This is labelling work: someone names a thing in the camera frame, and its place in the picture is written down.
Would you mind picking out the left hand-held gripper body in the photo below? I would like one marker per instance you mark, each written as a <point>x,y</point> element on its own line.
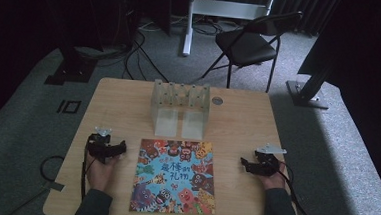
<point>98,147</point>

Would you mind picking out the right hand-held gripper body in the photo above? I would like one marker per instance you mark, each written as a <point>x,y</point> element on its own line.
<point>266,165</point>

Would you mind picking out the colourful picture book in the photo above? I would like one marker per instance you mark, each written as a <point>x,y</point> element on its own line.
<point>174,176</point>

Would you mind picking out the translucent plastic book rack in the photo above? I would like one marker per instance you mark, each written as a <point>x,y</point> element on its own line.
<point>180,100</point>

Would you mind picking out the person's right hand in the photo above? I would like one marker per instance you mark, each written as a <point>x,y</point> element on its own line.
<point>275,181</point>

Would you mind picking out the person's left hand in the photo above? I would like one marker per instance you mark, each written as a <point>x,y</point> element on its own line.
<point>99,175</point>

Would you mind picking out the grey tape piece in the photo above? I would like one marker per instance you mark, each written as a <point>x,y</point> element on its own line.
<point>56,186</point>

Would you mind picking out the round grey table grommet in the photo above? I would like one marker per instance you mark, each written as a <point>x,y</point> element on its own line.
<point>217,100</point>

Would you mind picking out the black stand with flat base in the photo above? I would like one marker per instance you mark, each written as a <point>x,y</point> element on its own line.
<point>72,70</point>

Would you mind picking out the black folding chair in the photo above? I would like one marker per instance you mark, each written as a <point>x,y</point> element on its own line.
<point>245,45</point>

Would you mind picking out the white standing desk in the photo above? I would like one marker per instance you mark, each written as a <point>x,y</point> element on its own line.
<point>188,37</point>

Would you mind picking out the black cloth backdrop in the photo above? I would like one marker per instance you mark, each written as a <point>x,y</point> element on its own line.
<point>364,64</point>

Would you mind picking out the black metal frame stand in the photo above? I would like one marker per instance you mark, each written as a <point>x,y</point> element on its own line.
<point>308,91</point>

